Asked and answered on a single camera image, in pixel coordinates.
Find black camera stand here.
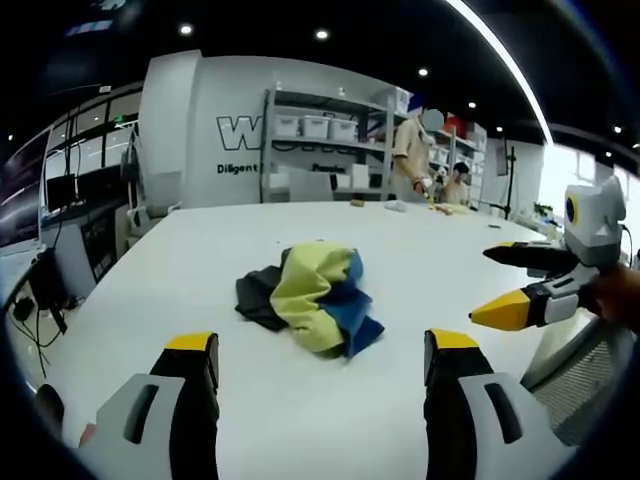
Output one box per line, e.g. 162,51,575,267
487,139,517,221

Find black cable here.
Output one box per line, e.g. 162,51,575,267
9,294,69,379

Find white storage bin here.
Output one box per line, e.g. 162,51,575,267
273,115,302,139
328,117,358,141
301,115,330,140

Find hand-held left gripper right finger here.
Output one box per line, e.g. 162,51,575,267
423,328,576,480

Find grey metal shelving rack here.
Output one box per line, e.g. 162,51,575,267
260,87,489,204

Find person's right hand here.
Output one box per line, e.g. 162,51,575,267
588,262,640,337

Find black computer monitor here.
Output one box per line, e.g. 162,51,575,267
45,173,77,212

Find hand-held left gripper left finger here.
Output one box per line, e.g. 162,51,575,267
79,331,221,480

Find yellow blue grey garment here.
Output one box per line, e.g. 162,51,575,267
234,241,386,359

